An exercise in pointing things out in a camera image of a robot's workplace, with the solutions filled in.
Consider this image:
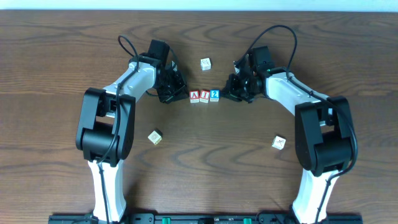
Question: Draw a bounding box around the red letter A block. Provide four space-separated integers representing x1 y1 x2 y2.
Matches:
190 90 200 103

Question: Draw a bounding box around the blue number 2 block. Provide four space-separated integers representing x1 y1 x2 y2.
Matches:
210 90 220 102

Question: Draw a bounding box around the red letter I block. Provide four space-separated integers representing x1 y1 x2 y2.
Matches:
199 90 210 103

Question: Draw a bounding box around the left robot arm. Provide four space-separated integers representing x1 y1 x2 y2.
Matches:
75 57 188 223

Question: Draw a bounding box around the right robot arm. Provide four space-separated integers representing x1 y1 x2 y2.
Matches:
221 67 358 223

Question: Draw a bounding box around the white block top centre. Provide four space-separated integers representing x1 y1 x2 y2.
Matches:
200 58 211 71

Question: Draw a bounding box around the white block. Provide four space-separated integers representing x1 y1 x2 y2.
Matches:
148 129 162 145
272 136 286 150
200 58 211 71

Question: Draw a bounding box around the white block lower left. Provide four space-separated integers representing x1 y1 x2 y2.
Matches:
148 129 162 145

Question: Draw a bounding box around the white block lower right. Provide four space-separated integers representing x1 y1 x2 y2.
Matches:
272 136 286 150

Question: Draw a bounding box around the right black cable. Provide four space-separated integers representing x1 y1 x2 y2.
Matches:
233 24 359 224

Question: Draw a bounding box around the black cable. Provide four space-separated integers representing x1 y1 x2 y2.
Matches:
96 35 181 224
233 24 359 224

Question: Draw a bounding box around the left black cable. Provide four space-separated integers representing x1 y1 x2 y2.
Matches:
96 35 181 224

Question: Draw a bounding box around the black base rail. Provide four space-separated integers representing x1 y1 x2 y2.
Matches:
48 213 363 224

